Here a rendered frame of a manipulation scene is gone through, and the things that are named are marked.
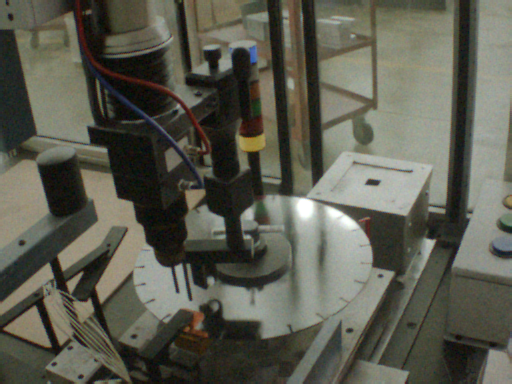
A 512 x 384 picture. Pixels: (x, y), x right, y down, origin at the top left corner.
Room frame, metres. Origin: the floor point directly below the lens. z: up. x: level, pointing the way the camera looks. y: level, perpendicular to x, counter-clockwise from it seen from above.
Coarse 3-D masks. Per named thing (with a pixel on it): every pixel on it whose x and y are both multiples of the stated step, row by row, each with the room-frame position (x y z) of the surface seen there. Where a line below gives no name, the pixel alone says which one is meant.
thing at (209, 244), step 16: (224, 224) 0.63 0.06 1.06; (240, 224) 0.63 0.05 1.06; (192, 240) 0.65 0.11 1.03; (208, 240) 0.65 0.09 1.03; (224, 240) 0.65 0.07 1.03; (240, 240) 0.63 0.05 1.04; (192, 256) 0.63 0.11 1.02; (208, 256) 0.63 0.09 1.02; (224, 256) 0.63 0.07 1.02; (240, 256) 0.62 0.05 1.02; (192, 272) 0.64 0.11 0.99
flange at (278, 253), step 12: (264, 240) 0.71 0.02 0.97; (276, 240) 0.73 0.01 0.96; (264, 252) 0.70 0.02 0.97; (276, 252) 0.70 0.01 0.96; (288, 252) 0.70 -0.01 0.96; (216, 264) 0.69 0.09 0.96; (228, 264) 0.69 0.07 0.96; (240, 264) 0.68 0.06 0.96; (252, 264) 0.68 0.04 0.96; (264, 264) 0.68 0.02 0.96; (276, 264) 0.68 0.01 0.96; (288, 264) 0.69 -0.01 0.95; (228, 276) 0.67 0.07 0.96; (240, 276) 0.66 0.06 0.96; (252, 276) 0.66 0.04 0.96; (264, 276) 0.66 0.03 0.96
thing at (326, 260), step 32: (192, 224) 0.81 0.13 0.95; (288, 224) 0.79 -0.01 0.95; (320, 224) 0.78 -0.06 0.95; (352, 224) 0.77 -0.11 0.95; (320, 256) 0.70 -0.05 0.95; (352, 256) 0.69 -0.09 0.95; (160, 288) 0.66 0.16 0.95; (192, 288) 0.65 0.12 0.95; (224, 288) 0.65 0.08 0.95; (256, 288) 0.64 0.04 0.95; (288, 288) 0.64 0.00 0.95; (320, 288) 0.63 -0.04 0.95; (352, 288) 0.63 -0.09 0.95; (224, 320) 0.59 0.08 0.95; (256, 320) 0.58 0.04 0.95; (288, 320) 0.58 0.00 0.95; (320, 320) 0.57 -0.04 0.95
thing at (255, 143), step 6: (240, 138) 1.01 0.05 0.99; (246, 138) 1.00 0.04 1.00; (252, 138) 0.99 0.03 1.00; (258, 138) 1.00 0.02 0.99; (240, 144) 1.01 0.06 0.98; (246, 144) 1.00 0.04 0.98; (252, 144) 0.99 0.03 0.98; (258, 144) 1.00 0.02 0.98; (264, 144) 1.01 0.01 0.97; (246, 150) 1.00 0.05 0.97; (252, 150) 0.99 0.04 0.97; (258, 150) 1.00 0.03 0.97
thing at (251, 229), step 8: (248, 216) 0.74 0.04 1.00; (248, 224) 0.71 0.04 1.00; (256, 224) 0.71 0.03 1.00; (216, 232) 0.71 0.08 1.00; (224, 232) 0.71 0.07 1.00; (248, 232) 0.70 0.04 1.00; (256, 232) 0.70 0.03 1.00; (264, 232) 0.71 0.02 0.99; (272, 232) 0.71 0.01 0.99; (256, 240) 0.70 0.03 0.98
